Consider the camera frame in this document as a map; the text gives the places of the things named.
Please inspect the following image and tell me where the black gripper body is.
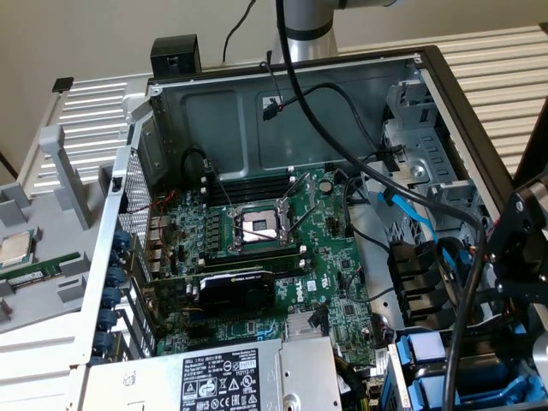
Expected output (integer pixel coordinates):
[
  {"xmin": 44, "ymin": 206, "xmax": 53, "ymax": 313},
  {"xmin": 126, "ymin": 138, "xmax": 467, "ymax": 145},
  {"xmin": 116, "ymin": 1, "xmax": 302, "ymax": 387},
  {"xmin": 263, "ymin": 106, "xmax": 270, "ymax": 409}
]
[{"xmin": 529, "ymin": 304, "xmax": 548, "ymax": 339}]

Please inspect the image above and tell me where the hard disk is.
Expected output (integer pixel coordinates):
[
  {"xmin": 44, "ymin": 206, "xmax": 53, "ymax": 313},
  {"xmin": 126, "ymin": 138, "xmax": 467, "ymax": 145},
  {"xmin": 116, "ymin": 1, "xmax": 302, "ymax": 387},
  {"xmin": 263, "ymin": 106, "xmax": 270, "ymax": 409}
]
[{"xmin": 393, "ymin": 319, "xmax": 541, "ymax": 408}]

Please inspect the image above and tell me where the blue SATA data wire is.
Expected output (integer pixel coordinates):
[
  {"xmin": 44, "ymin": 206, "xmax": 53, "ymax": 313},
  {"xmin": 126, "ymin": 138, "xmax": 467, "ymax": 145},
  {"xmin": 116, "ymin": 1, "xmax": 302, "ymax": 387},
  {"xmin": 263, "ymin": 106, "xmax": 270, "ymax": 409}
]
[{"xmin": 378, "ymin": 190, "xmax": 473, "ymax": 284}]

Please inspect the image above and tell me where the silver metal drive cage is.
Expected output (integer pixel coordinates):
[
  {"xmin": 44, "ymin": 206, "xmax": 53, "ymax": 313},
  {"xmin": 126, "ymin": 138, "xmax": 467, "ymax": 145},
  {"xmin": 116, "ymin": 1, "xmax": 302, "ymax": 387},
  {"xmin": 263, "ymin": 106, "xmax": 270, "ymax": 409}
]
[{"xmin": 380, "ymin": 68, "xmax": 493, "ymax": 235}]

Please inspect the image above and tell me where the green motherboard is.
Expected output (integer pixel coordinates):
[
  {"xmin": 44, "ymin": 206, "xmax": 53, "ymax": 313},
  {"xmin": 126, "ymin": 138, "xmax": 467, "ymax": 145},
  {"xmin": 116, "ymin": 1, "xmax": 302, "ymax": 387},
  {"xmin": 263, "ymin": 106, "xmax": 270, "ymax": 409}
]
[{"xmin": 145, "ymin": 167, "xmax": 389, "ymax": 389}]

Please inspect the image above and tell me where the metal socket cover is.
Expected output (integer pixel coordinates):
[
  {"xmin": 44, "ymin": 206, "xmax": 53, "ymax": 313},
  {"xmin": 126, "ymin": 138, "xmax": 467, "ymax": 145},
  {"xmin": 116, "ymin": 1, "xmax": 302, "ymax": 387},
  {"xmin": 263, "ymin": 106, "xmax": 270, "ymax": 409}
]
[{"xmin": 277, "ymin": 170, "xmax": 319, "ymax": 217}]

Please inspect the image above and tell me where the thin metal locking lever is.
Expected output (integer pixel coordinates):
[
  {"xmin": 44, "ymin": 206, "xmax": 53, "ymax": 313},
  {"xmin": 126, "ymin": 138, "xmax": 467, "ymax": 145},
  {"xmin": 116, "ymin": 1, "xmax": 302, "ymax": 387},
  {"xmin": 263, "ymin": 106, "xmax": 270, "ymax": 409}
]
[
  {"xmin": 212, "ymin": 170, "xmax": 235, "ymax": 211},
  {"xmin": 284, "ymin": 200, "xmax": 319, "ymax": 240}
]

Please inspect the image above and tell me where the silver finned heatsink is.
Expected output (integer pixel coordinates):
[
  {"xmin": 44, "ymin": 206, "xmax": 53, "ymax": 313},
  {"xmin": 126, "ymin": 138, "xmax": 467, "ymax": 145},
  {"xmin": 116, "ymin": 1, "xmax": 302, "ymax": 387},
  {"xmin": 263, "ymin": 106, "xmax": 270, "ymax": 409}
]
[{"xmin": 285, "ymin": 311, "xmax": 327, "ymax": 342}]

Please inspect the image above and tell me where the CPU socket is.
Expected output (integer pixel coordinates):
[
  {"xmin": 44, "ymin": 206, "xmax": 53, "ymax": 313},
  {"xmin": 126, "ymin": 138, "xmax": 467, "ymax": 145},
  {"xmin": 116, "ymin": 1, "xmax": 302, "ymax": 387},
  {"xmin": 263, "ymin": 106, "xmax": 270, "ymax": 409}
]
[{"xmin": 229, "ymin": 205, "xmax": 299, "ymax": 253}]

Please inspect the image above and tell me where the black RAM slot bank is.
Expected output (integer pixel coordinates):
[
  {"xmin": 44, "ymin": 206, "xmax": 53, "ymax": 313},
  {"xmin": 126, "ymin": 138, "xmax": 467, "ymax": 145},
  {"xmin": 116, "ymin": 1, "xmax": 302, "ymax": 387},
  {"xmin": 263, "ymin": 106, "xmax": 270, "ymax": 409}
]
[
  {"xmin": 199, "ymin": 250, "xmax": 307, "ymax": 279},
  {"xmin": 208, "ymin": 173, "xmax": 297, "ymax": 206}
]

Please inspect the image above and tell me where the silver power supply unit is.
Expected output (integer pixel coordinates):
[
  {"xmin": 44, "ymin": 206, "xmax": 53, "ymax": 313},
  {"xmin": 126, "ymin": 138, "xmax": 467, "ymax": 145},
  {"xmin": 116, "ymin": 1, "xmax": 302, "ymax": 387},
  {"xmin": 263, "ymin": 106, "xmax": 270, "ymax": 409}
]
[{"xmin": 83, "ymin": 336, "xmax": 343, "ymax": 411}]

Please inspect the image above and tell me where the black graphics card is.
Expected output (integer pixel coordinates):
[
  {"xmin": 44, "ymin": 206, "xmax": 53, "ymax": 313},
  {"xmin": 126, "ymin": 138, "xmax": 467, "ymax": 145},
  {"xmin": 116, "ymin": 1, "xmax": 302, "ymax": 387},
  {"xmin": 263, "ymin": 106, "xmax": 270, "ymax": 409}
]
[{"xmin": 145, "ymin": 267, "xmax": 277, "ymax": 318}]

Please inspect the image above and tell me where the open PC case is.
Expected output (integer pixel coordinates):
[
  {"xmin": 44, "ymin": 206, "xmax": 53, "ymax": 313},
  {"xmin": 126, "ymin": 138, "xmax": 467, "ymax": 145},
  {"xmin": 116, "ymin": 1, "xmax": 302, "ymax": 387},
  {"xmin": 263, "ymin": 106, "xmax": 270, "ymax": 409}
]
[{"xmin": 70, "ymin": 44, "xmax": 548, "ymax": 411}]

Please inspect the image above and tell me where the grey parts rack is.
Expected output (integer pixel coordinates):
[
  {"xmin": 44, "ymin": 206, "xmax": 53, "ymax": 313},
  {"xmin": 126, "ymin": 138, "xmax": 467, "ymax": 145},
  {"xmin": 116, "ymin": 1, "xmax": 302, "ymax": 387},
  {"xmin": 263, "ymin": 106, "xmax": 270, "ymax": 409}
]
[{"xmin": 0, "ymin": 123, "xmax": 108, "ymax": 335}]

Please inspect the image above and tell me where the green RAM stick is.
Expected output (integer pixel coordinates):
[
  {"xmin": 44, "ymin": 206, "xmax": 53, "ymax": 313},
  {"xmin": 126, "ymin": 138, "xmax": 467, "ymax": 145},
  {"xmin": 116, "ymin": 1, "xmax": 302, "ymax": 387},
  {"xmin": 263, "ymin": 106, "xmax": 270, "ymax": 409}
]
[{"xmin": 0, "ymin": 252, "xmax": 82, "ymax": 284}]

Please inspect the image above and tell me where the silver CPU chip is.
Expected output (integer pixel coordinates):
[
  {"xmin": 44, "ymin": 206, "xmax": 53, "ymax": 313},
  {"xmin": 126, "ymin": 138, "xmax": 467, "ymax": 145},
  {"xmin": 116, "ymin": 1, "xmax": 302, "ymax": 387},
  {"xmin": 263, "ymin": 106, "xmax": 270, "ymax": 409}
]
[{"xmin": 0, "ymin": 229, "xmax": 36, "ymax": 267}]

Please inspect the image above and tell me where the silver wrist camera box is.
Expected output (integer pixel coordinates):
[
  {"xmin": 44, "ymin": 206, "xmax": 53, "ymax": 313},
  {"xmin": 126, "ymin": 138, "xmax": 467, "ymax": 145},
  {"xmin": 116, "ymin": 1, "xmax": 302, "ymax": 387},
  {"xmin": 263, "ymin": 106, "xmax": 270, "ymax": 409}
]
[{"xmin": 532, "ymin": 337, "xmax": 548, "ymax": 370}]

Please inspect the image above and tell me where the black flat ribbon wire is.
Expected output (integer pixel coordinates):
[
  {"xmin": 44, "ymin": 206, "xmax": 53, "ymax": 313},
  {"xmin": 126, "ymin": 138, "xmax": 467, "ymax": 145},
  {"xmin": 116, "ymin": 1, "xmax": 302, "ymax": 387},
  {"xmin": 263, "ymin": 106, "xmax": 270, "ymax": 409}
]
[{"xmin": 308, "ymin": 304, "xmax": 331, "ymax": 336}]

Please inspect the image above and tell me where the thick black camera cable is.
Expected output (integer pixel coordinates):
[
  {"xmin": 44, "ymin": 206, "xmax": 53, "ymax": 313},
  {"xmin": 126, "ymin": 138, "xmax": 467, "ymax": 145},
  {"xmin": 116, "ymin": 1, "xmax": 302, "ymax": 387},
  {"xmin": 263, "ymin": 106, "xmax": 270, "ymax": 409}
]
[{"xmin": 275, "ymin": 0, "xmax": 488, "ymax": 411}]

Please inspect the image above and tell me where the black wire with hanging plug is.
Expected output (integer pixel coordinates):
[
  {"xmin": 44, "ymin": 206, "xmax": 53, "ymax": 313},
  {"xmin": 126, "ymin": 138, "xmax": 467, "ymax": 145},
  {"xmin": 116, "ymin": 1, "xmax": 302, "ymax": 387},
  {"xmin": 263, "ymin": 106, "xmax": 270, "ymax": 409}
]
[{"xmin": 260, "ymin": 83, "xmax": 406, "ymax": 172}]

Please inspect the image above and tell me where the black looped wire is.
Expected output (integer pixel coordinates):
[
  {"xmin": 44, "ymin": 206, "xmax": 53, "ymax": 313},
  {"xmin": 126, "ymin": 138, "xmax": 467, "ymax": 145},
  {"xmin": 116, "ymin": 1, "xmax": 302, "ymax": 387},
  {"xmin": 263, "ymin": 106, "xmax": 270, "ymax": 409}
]
[{"xmin": 182, "ymin": 147, "xmax": 215, "ymax": 181}]

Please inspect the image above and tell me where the thin black wall cable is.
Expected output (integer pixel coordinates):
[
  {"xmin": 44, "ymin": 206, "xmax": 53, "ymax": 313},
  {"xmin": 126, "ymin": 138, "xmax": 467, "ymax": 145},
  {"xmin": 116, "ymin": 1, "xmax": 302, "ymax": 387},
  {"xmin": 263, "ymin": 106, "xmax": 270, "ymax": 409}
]
[{"xmin": 222, "ymin": 0, "xmax": 258, "ymax": 63}]

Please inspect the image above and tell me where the thin red wire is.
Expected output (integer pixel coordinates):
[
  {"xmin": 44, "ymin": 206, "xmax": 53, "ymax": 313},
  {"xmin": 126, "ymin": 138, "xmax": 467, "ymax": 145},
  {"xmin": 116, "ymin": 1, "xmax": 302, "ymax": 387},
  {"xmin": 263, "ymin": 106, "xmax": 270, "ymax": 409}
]
[{"xmin": 128, "ymin": 190, "xmax": 177, "ymax": 269}]

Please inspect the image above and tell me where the black box mount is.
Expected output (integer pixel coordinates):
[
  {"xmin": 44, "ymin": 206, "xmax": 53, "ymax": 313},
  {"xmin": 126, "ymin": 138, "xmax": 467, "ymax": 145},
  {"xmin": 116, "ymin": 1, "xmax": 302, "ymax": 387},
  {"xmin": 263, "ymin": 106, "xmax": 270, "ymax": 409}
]
[{"xmin": 150, "ymin": 34, "xmax": 202, "ymax": 79}]

